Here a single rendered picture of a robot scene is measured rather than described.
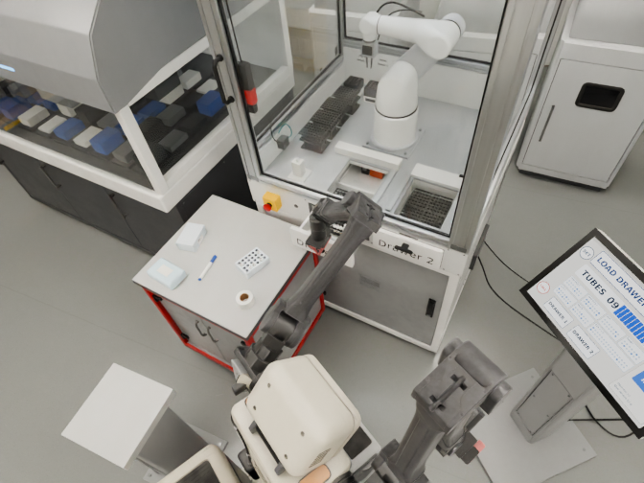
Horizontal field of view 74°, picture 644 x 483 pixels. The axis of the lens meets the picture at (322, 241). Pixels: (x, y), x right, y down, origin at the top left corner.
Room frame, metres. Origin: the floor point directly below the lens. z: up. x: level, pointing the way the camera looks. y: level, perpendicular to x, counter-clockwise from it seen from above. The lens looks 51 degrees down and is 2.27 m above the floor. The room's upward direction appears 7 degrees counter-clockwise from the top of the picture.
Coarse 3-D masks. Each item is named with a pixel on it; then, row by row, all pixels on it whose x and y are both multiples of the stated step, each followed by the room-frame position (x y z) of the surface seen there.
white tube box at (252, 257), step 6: (252, 252) 1.18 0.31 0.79; (246, 258) 1.16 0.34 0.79; (252, 258) 1.16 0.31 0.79; (258, 258) 1.15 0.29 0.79; (264, 258) 1.15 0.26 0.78; (246, 264) 1.12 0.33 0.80; (258, 264) 1.11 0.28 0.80; (264, 264) 1.12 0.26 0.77; (240, 270) 1.11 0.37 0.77; (246, 270) 1.09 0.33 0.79; (252, 270) 1.08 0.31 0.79; (258, 270) 1.10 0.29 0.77; (246, 276) 1.07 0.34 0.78
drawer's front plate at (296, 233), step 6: (294, 228) 1.17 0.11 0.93; (294, 234) 1.17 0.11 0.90; (300, 234) 1.15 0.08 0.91; (306, 234) 1.13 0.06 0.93; (294, 240) 1.17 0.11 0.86; (306, 240) 1.14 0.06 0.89; (330, 240) 1.09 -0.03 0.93; (300, 246) 1.16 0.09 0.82; (330, 246) 1.07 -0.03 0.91; (324, 252) 1.09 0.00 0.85; (348, 264) 1.03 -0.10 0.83
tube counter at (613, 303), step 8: (616, 296) 0.59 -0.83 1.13; (608, 304) 0.58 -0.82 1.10; (616, 304) 0.57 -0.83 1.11; (624, 304) 0.56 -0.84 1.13; (616, 312) 0.55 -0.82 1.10; (624, 312) 0.54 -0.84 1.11; (632, 312) 0.53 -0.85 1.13; (624, 320) 0.52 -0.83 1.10; (632, 320) 0.51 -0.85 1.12; (640, 320) 0.50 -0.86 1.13; (632, 328) 0.49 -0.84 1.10; (640, 328) 0.48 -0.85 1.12; (640, 336) 0.47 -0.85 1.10
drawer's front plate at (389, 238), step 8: (384, 232) 1.09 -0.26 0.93; (392, 232) 1.09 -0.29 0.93; (376, 240) 1.11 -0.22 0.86; (384, 240) 1.09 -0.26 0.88; (392, 240) 1.07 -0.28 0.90; (400, 240) 1.05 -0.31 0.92; (408, 240) 1.04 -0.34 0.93; (384, 248) 1.09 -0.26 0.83; (392, 248) 1.07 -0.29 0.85; (408, 248) 1.03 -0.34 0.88; (416, 248) 1.01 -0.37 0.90; (424, 248) 1.00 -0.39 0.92; (432, 248) 0.98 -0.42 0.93; (408, 256) 1.03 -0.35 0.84; (416, 256) 1.01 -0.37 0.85; (424, 256) 0.99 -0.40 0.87; (432, 256) 0.98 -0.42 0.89; (440, 256) 0.96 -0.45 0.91; (432, 264) 0.97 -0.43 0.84; (440, 264) 0.97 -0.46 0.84
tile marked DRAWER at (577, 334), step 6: (570, 330) 0.56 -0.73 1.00; (576, 330) 0.55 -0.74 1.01; (582, 330) 0.54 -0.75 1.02; (570, 336) 0.54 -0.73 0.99; (576, 336) 0.53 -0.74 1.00; (582, 336) 0.52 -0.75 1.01; (588, 336) 0.52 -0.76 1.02; (576, 342) 0.52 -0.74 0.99; (582, 342) 0.51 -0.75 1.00; (588, 342) 0.50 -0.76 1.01; (582, 348) 0.50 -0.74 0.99; (588, 348) 0.49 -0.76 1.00; (594, 348) 0.48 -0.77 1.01; (588, 354) 0.47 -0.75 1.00; (594, 354) 0.47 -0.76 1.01
